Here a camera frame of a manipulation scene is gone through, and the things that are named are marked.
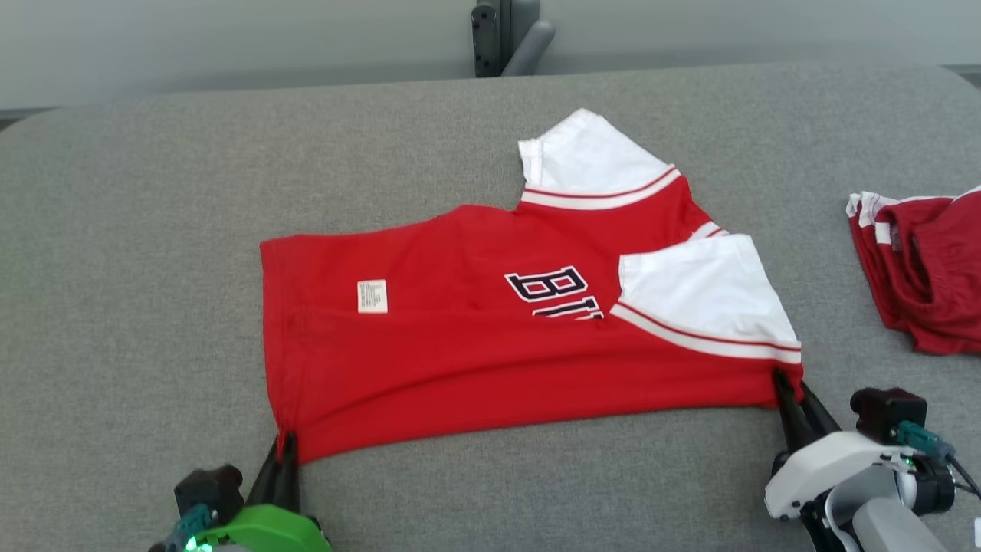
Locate teal left cable connector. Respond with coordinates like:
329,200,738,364
163,502,214,552

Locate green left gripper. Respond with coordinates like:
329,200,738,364
195,432,332,552

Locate red shorts with white stripes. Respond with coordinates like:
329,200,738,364
845,184,981,355

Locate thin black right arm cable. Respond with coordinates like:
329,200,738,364
947,452,981,499

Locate teal right cable connector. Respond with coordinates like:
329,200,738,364
893,420,956,463

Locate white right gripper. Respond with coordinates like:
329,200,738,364
764,368,918,523

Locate red white jersey shirt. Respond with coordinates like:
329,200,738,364
259,107,804,465

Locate teal cable connector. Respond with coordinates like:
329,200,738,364
893,420,956,463
163,502,214,552

